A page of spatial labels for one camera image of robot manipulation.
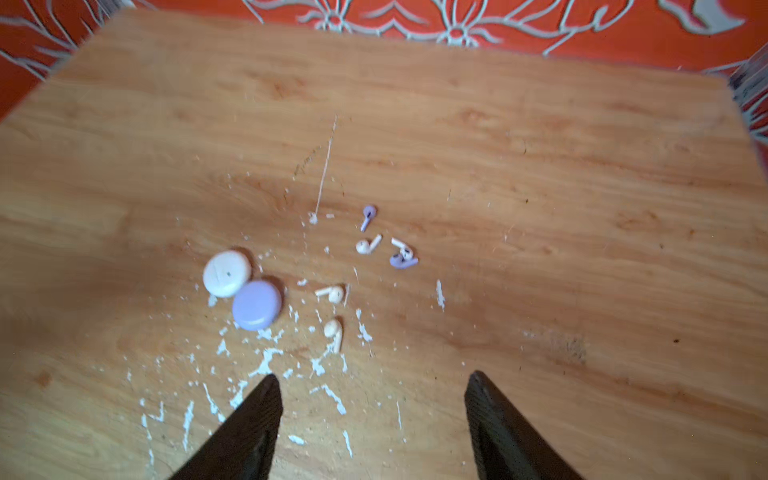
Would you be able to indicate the cream earbud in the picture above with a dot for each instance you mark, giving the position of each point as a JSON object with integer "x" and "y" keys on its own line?
{"x": 335, "y": 294}
{"x": 333, "y": 330}

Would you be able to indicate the white earbud right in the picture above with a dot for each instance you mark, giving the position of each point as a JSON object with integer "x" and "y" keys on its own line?
{"x": 405, "y": 251}

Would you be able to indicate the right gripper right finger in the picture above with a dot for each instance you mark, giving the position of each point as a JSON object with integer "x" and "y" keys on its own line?
{"x": 505, "y": 445}

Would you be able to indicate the purple earbud lower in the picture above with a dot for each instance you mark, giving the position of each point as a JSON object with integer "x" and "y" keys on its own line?
{"x": 400, "y": 262}

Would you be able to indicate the white round charging case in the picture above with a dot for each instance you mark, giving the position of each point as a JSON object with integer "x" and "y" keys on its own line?
{"x": 226, "y": 273}

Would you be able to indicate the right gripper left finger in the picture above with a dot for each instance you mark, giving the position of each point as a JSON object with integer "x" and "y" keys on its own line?
{"x": 244, "y": 445}

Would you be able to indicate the white earbud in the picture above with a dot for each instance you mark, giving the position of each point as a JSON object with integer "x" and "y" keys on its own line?
{"x": 405, "y": 251}
{"x": 367, "y": 247}

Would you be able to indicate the purple earbud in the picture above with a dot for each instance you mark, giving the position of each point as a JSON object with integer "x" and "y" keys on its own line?
{"x": 369, "y": 213}
{"x": 400, "y": 262}

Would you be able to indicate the purple earbud upper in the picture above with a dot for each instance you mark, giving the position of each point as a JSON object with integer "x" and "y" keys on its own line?
{"x": 369, "y": 213}

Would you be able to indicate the purple round charging case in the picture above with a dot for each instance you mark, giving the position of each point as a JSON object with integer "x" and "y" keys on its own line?
{"x": 256, "y": 305}

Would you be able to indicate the white earbud middle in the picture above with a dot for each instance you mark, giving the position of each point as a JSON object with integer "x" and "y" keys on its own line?
{"x": 367, "y": 247}

